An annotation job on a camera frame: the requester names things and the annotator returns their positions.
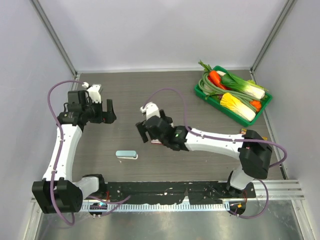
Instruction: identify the red white staple box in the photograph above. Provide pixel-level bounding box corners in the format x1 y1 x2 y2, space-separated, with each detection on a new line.
151 139 162 145

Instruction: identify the green long beans toy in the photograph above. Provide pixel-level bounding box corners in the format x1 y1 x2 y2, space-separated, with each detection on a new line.
198 60 266 113

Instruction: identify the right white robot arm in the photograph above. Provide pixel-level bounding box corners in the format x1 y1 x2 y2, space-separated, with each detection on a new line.
135 112 273 198

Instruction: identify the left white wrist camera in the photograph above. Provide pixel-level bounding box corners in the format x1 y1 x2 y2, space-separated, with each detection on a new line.
81 82 103 104

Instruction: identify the colourful snack packet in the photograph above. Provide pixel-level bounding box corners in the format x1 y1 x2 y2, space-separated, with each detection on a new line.
240 128 247 135

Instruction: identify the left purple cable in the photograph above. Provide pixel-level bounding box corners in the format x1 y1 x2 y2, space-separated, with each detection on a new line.
47 80 86 227

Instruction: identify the small orange carrot toy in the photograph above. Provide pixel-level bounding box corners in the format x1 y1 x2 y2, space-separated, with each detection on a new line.
250 100 262 112

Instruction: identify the green plastic basket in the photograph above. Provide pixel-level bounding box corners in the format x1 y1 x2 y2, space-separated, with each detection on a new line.
194 71 273 127

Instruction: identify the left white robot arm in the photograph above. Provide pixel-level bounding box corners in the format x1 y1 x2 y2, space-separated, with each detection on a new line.
31 84 117 214

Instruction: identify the light blue stapler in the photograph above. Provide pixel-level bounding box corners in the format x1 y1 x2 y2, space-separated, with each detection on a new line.
115 150 138 160

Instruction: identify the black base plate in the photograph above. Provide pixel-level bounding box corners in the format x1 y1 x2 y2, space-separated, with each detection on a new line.
82 180 257 205

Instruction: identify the yellow napa cabbage toy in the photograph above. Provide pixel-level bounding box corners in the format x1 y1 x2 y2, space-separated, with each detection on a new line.
220 93 256 122

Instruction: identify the bok choy toy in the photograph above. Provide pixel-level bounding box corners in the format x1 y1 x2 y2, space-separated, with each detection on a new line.
221 72 266 100

